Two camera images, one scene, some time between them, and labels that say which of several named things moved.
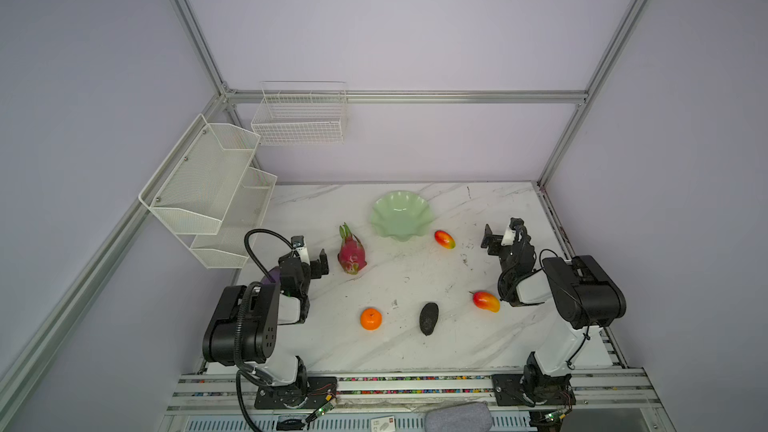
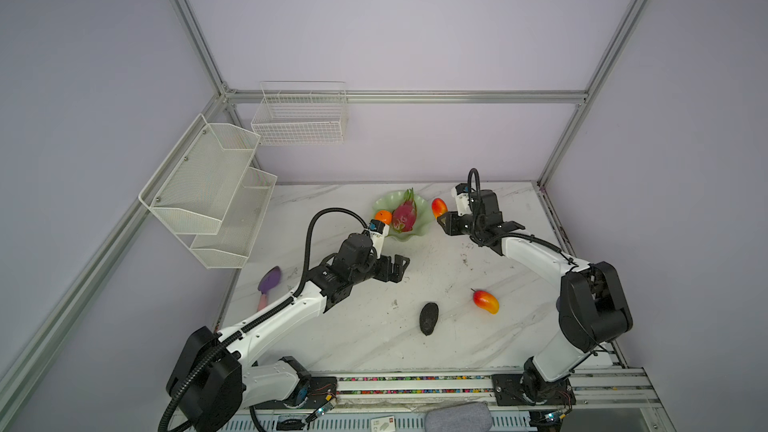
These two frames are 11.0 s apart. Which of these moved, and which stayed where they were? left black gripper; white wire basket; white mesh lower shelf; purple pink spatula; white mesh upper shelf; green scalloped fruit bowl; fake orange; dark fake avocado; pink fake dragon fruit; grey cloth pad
Moved: pink fake dragon fruit; fake orange; left black gripper
Stayed: grey cloth pad; green scalloped fruit bowl; purple pink spatula; dark fake avocado; white mesh lower shelf; white wire basket; white mesh upper shelf
